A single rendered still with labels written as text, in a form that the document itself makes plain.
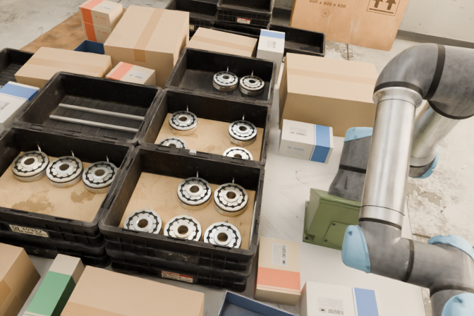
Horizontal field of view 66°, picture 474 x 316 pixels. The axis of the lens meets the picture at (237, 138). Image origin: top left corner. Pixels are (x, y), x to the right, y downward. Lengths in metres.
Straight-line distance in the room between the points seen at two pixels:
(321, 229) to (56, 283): 0.75
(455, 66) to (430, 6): 3.40
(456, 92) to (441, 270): 0.35
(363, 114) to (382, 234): 0.92
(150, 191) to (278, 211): 0.44
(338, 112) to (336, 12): 2.39
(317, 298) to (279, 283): 0.10
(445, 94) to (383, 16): 3.10
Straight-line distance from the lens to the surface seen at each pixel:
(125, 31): 1.79
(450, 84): 0.84
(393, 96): 0.79
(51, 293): 1.06
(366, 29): 3.91
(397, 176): 0.73
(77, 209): 1.16
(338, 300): 1.09
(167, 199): 1.14
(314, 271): 1.21
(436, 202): 2.62
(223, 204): 1.09
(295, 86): 1.50
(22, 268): 1.13
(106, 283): 0.99
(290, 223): 1.28
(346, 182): 1.17
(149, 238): 0.95
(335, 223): 1.16
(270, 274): 1.09
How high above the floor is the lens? 1.74
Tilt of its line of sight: 44 degrees down
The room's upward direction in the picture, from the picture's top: 7 degrees clockwise
